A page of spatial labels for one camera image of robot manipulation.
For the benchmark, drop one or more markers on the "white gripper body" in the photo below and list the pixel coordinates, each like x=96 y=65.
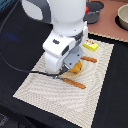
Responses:
x=62 y=52

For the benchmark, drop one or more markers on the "orange bread loaf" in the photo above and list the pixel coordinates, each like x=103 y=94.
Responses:
x=76 y=68

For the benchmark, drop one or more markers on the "yellow butter box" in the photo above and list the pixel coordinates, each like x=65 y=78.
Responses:
x=90 y=45

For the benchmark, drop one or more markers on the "grey pot with handles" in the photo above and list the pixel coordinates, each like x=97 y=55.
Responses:
x=95 y=8

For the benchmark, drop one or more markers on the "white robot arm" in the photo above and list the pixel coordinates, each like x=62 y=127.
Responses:
x=66 y=16

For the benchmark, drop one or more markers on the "pink stove board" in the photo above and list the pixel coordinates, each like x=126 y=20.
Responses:
x=106 y=25

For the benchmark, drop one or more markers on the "beige woven placemat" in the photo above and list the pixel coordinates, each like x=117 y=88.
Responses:
x=74 y=104

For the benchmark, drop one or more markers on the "beige bowl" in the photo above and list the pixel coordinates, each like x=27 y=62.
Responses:
x=123 y=16

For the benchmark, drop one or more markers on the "knife with wooden handle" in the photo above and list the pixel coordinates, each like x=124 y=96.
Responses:
x=89 y=59

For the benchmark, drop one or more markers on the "fork with wooden handle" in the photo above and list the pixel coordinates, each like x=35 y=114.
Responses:
x=66 y=80

